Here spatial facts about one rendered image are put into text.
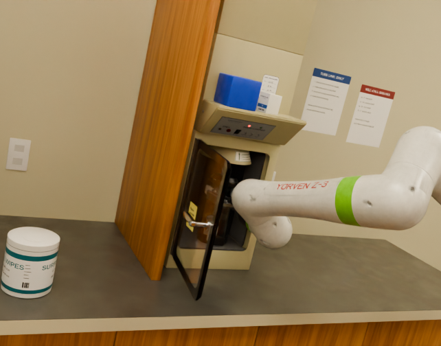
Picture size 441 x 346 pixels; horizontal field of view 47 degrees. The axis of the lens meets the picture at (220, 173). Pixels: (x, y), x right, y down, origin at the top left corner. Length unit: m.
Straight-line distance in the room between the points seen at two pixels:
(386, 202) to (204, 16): 0.73
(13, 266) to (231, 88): 0.76
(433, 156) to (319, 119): 1.20
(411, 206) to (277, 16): 0.82
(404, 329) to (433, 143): 1.00
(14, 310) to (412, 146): 1.02
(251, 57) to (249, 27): 0.09
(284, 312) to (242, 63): 0.78
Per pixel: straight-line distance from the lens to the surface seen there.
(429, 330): 2.17
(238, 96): 1.51
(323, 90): 2.34
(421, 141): 1.22
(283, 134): 1.67
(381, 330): 1.98
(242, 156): 1.72
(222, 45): 1.59
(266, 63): 1.67
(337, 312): 1.76
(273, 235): 1.43
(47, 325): 1.36
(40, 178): 1.97
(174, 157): 1.51
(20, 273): 1.40
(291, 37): 1.71
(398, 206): 1.10
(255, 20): 1.64
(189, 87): 1.48
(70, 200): 2.01
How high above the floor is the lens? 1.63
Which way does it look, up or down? 12 degrees down
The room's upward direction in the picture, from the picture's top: 13 degrees clockwise
